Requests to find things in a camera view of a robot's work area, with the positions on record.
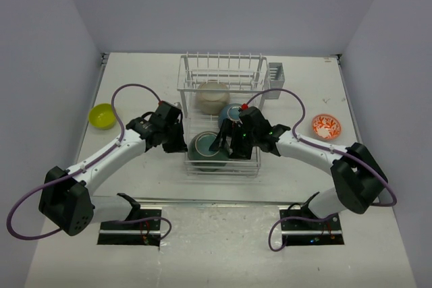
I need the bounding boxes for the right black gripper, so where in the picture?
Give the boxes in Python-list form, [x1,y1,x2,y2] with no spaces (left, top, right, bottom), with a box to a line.
[211,119,259,161]

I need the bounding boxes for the dark green bowl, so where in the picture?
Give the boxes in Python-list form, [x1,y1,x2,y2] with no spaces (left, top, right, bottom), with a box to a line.
[188,132,230,172]

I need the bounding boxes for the blue bowl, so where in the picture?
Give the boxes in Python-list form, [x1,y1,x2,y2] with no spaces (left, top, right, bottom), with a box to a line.
[217,103,241,127]

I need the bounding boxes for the white wire dish rack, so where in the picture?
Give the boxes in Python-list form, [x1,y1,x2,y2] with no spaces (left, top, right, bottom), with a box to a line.
[177,53,269,177]

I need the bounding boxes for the yellow bowl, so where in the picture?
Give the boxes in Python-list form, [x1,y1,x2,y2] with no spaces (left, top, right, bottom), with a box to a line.
[88,103,117,130]

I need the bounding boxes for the white orange patterned bowl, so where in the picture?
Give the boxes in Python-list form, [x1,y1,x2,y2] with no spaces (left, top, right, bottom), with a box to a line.
[311,114,342,140]

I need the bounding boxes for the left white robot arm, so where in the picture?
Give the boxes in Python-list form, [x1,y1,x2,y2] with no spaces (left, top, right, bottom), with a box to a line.
[38,101,188,236]

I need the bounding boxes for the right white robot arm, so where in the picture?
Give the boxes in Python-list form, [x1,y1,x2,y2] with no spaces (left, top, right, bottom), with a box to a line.
[209,107,388,229]

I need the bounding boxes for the beige bowl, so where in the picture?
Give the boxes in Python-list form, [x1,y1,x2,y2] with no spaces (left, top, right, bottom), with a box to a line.
[195,81,230,115]

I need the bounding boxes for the grey cutlery holder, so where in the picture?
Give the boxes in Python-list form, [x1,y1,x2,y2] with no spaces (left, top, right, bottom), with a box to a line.
[266,63,285,100]

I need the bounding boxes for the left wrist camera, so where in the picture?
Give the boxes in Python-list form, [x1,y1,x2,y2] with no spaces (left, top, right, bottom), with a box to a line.
[173,102,182,109]

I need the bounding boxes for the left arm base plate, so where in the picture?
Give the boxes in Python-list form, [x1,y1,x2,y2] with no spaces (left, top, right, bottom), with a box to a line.
[97,219,161,247]

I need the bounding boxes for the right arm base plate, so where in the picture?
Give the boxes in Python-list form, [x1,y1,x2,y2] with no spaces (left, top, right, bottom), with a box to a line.
[281,214,344,246]

